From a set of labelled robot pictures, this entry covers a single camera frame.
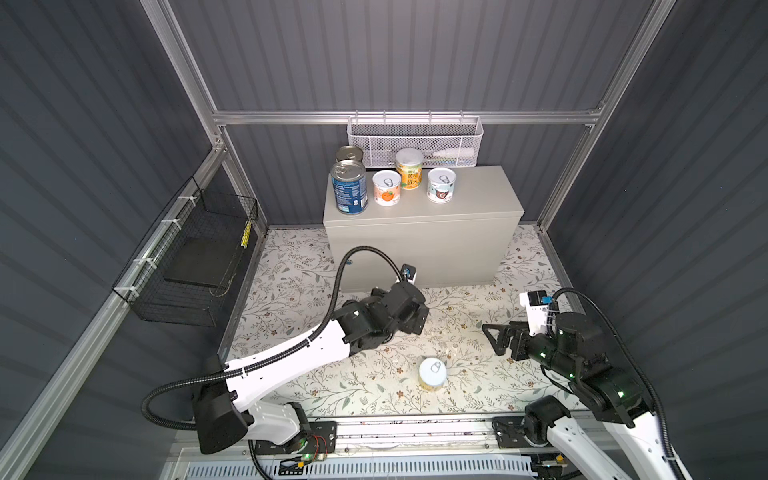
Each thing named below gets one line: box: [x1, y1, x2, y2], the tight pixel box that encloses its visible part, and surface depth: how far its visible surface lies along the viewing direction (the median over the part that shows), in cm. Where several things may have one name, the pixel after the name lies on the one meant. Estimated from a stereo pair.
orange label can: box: [372, 170, 401, 207], surface depth 77 cm
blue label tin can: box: [330, 159, 369, 215], surface depth 72 cm
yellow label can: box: [419, 357, 447, 392], surface depth 80 cm
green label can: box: [427, 167, 457, 204], surface depth 78 cm
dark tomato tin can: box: [335, 145, 364, 163], surface depth 77 cm
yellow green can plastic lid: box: [395, 147, 424, 190], surface depth 80 cm
